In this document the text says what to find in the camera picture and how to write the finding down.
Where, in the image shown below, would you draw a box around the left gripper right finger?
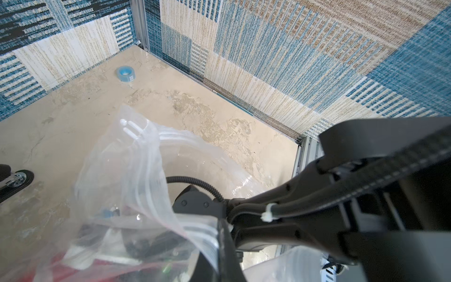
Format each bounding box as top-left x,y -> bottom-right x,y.
189,219 -> 246,282

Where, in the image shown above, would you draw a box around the clear plastic vacuum bag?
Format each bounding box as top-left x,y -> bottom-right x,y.
32,106 -> 322,282

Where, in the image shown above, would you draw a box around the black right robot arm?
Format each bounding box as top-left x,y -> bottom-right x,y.
166,117 -> 451,282

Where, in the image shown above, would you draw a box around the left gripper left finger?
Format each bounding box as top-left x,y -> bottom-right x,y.
1,164 -> 35,203

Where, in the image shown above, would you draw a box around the aluminium front rail frame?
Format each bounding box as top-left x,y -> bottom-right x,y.
292,137 -> 324,177

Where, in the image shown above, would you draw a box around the blue tape roll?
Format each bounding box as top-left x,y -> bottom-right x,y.
116,66 -> 136,83

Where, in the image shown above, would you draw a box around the red trousers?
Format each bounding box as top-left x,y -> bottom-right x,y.
16,252 -> 171,282

